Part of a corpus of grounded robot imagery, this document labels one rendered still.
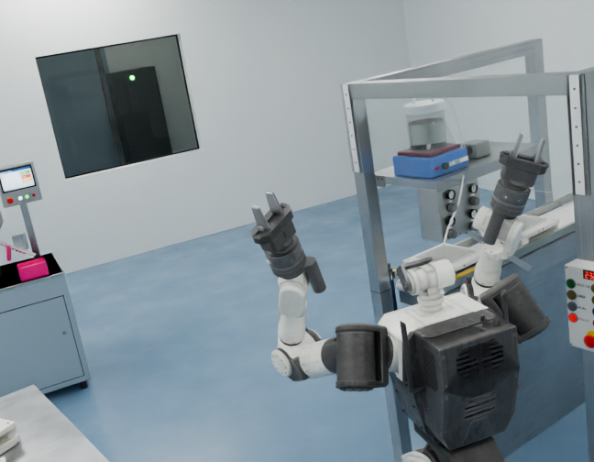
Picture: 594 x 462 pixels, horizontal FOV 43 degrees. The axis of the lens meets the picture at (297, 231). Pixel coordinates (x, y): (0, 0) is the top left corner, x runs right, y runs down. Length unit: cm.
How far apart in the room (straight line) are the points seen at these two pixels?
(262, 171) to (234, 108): 72
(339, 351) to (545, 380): 195
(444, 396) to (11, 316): 331
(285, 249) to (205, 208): 590
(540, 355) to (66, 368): 275
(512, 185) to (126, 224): 578
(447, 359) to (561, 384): 206
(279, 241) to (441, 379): 48
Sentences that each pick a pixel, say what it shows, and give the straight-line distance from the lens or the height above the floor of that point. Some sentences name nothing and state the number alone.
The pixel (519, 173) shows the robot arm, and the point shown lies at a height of 149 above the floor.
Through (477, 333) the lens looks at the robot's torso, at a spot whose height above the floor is 123.
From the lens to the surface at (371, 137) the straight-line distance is 281.
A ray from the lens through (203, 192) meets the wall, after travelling 759.
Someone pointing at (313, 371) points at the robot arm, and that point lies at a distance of 191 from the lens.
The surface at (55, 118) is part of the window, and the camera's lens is 732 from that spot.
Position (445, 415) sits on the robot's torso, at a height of 106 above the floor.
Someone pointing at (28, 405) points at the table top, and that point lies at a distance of 280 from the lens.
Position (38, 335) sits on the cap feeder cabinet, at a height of 43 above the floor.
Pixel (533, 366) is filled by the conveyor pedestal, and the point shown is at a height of 34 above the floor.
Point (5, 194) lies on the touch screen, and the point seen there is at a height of 122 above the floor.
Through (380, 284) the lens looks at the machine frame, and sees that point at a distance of 304.
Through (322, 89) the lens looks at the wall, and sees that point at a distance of 801.
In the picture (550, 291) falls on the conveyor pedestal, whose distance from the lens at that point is 348.
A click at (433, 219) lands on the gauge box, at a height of 118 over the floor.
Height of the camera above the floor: 196
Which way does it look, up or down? 16 degrees down
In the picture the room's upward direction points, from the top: 9 degrees counter-clockwise
